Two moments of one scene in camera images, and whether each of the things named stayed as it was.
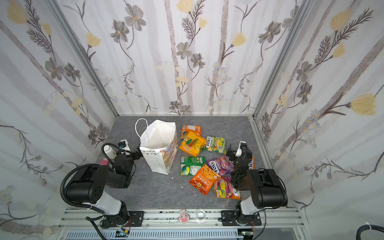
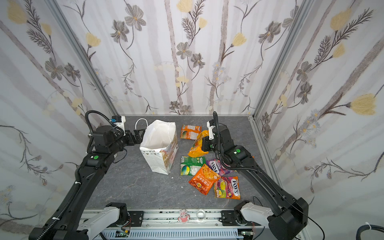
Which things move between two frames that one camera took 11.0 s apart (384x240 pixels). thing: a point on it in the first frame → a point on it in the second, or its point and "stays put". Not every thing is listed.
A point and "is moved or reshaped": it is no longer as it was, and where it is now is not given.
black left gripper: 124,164 → 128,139
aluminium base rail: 273,219 stays put
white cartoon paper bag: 159,144 stays put
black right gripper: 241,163 → 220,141
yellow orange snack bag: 192,143 is moved or reshaped
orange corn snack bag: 204,179 stays put
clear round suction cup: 201,214 stays put
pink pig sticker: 184,217 stays put
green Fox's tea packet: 190,165 stays put
